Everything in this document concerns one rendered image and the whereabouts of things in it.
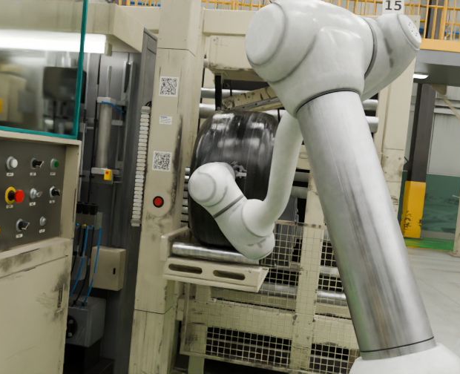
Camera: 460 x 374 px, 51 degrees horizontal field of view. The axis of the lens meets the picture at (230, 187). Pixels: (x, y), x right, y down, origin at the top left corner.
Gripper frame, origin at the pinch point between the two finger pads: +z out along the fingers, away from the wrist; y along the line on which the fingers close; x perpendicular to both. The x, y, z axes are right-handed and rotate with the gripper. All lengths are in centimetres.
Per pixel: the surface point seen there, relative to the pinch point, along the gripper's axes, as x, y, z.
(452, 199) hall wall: 170, -314, 969
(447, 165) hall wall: 98, -296, 983
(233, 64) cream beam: -36, 13, 54
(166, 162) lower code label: 4.3, 30.9, 22.3
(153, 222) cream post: 27.8, 33.9, 19.0
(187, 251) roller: 34.7, 17.3, 10.3
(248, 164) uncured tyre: -0.8, -4.0, 4.3
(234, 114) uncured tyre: -16.4, 5.0, 21.2
